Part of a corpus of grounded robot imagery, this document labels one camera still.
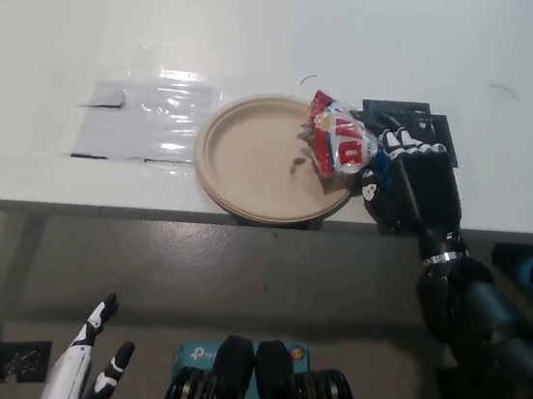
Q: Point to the black tape marker patch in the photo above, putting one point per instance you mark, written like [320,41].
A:
[445,129]

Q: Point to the striped sunflower seeds pile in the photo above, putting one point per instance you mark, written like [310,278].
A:
[296,165]

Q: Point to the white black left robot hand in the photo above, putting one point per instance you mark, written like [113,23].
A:
[67,374]

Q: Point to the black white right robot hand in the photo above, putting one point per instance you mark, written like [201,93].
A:
[428,190]

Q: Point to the grey table leg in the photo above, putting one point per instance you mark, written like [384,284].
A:
[30,243]

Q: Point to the beige paper plate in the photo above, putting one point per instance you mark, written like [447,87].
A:
[251,168]

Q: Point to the teal router box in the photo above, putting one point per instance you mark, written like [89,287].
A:
[196,354]

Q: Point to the red blue sunflower seed bag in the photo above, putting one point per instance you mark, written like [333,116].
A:
[346,146]

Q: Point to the clear taped plastic sheet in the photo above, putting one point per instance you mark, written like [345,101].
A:
[140,121]

